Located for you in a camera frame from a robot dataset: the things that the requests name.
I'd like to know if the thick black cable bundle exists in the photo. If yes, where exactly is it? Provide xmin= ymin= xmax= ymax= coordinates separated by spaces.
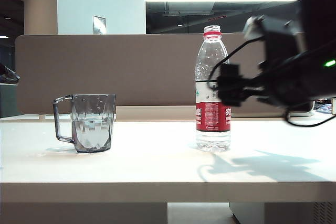
xmin=246 ymin=48 xmax=336 ymax=88

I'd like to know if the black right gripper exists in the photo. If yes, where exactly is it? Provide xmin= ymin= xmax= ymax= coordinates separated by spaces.
xmin=217 ymin=53 xmax=316 ymax=108

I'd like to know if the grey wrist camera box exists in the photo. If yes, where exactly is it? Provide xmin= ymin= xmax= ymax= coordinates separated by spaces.
xmin=243 ymin=15 xmax=307 ymax=63

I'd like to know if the clear water bottle red label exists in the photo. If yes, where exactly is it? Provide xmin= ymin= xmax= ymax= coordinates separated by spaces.
xmin=195 ymin=25 xmax=232 ymax=153

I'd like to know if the silver wall sign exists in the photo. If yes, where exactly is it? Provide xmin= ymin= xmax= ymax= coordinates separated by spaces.
xmin=92 ymin=16 xmax=107 ymax=35

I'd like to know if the thin black cable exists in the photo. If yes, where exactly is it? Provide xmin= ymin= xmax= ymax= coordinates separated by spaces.
xmin=283 ymin=103 xmax=336 ymax=128
xmin=208 ymin=37 xmax=265 ymax=90

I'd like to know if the transparent grey faceted mug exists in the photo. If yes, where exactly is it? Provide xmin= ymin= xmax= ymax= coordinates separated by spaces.
xmin=53 ymin=93 xmax=117 ymax=153

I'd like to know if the brown desk partition panel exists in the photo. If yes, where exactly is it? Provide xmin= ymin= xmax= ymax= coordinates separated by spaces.
xmin=15 ymin=34 xmax=307 ymax=115

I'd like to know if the black object at desk edge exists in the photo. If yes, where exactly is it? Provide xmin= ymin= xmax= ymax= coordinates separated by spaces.
xmin=0 ymin=63 xmax=20 ymax=84

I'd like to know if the grey under-desk cabinet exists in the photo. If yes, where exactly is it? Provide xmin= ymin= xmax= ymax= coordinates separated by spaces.
xmin=228 ymin=202 xmax=336 ymax=224

